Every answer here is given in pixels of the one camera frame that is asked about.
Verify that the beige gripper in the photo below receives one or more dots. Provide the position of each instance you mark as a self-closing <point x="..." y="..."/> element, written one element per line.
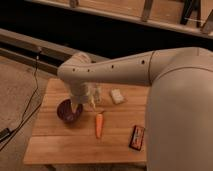
<point x="80" y="94"/>

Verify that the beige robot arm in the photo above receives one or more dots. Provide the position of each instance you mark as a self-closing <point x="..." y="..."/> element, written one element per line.
<point x="179" y="110"/>

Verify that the dark purple ceramic bowl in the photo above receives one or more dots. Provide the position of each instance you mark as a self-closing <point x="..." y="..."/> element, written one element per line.
<point x="65" y="112"/>

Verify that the orange carrot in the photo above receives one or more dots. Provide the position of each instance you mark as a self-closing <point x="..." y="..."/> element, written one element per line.
<point x="99" y="121"/>

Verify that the white sponge block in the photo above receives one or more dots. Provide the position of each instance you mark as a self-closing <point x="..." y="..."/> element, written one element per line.
<point x="116" y="96"/>

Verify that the wooden board table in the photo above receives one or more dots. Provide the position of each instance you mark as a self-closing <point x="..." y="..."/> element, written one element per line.
<point x="54" y="142"/>

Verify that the dark red snack packet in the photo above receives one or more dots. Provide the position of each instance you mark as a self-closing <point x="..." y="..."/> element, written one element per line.
<point x="137" y="137"/>

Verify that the black device on floor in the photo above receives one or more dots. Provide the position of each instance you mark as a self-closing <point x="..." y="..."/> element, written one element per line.
<point x="4" y="134"/>

